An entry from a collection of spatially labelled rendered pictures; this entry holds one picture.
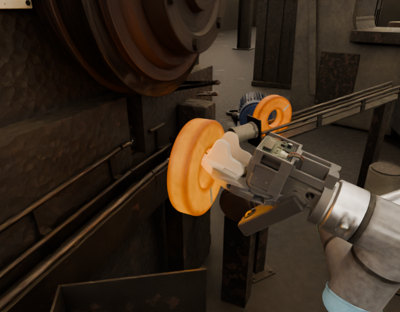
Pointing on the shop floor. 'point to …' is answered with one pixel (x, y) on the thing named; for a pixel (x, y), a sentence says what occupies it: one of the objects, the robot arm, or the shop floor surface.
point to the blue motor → (249, 106)
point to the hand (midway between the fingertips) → (199, 156)
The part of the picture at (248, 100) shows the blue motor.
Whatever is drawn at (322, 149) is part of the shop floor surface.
